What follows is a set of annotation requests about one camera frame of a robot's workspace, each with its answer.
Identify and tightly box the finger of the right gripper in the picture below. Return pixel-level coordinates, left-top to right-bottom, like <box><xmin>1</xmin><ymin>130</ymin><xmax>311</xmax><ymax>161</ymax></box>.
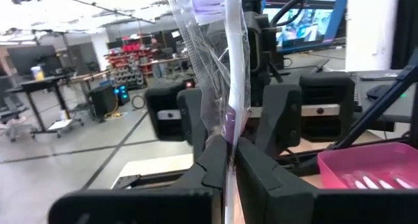
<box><xmin>178</xmin><ymin>88</ymin><xmax>210</xmax><ymax>161</ymax></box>
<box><xmin>254</xmin><ymin>83</ymin><xmax>303</xmax><ymax>158</ymax></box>

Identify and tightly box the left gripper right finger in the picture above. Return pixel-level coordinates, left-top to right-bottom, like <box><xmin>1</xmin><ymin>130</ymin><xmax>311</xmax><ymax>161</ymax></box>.
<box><xmin>235</xmin><ymin>137</ymin><xmax>418</xmax><ymax>224</ymax></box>

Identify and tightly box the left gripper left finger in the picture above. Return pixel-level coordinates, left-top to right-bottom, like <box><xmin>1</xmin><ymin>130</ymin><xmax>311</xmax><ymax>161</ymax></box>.
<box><xmin>48</xmin><ymin>135</ymin><xmax>229</xmax><ymax>224</ymax></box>

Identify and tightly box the purple white toothbrush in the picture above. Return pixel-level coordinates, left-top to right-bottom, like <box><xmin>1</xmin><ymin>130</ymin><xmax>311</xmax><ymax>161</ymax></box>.
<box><xmin>168</xmin><ymin>0</ymin><xmax>252</xmax><ymax>224</ymax></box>

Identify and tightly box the grey office desk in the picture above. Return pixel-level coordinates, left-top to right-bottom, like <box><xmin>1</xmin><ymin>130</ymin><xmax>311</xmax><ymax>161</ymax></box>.
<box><xmin>280</xmin><ymin>49</ymin><xmax>418</xmax><ymax>124</ymax></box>

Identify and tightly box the black lit computer tower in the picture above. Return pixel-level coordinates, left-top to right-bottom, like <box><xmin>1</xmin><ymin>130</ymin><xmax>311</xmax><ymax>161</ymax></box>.
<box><xmin>112</xmin><ymin>83</ymin><xmax>131</xmax><ymax>106</ymax></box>
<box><xmin>182</xmin><ymin>77</ymin><xmax>197</xmax><ymax>90</ymax></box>

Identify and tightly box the black computer mouse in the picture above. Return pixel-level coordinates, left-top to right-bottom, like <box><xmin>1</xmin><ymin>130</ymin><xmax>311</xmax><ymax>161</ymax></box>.
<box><xmin>365</xmin><ymin>84</ymin><xmax>393</xmax><ymax>101</ymax></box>

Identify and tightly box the black computer keyboard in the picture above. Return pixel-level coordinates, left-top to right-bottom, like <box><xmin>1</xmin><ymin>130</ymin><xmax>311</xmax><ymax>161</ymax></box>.
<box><xmin>359</xmin><ymin>72</ymin><xmax>409</xmax><ymax>82</ymax></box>

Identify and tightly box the pink plastic bin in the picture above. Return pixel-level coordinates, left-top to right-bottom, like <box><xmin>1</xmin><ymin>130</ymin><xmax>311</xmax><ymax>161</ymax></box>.
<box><xmin>317</xmin><ymin>142</ymin><xmax>418</xmax><ymax>189</ymax></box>

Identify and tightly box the black computer monitor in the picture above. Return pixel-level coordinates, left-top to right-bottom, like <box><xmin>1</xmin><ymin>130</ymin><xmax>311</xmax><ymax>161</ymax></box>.
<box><xmin>263</xmin><ymin>0</ymin><xmax>352</xmax><ymax>55</ymax></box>

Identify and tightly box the person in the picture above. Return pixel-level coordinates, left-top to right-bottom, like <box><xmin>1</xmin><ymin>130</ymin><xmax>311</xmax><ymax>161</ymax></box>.
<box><xmin>149</xmin><ymin>37</ymin><xmax>168</xmax><ymax>78</ymax></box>

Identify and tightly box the white square pillar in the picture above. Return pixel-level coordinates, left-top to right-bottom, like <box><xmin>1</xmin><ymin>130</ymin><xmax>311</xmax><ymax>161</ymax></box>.
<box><xmin>345</xmin><ymin>0</ymin><xmax>401</xmax><ymax>71</ymax></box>

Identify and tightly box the shelf with red bins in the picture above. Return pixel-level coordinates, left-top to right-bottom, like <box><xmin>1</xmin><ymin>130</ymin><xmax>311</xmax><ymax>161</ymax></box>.
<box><xmin>104</xmin><ymin>36</ymin><xmax>154</xmax><ymax>88</ymax></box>

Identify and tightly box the black computer case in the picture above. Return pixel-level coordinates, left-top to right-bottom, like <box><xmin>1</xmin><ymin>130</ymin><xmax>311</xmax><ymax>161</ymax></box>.
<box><xmin>88</xmin><ymin>85</ymin><xmax>118</xmax><ymax>123</ymax></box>

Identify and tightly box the black standing desk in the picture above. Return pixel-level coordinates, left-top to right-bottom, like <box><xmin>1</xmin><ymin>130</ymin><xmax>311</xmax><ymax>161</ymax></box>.
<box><xmin>6</xmin><ymin>72</ymin><xmax>86</xmax><ymax>137</ymax></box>

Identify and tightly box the white yellow container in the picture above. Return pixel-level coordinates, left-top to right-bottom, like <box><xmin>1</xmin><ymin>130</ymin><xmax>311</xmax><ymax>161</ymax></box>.
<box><xmin>31</xmin><ymin>65</ymin><xmax>46</xmax><ymax>82</ymax></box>

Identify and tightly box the black aluminium rig frame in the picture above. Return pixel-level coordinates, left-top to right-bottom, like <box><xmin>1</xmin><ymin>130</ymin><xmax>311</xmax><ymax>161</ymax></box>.
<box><xmin>32</xmin><ymin>0</ymin><xmax>418</xmax><ymax>189</ymax></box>

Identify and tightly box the black coiled floor cable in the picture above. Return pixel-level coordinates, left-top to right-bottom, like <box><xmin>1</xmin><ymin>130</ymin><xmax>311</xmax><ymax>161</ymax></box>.
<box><xmin>130</xmin><ymin>94</ymin><xmax>147</xmax><ymax>110</ymax></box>

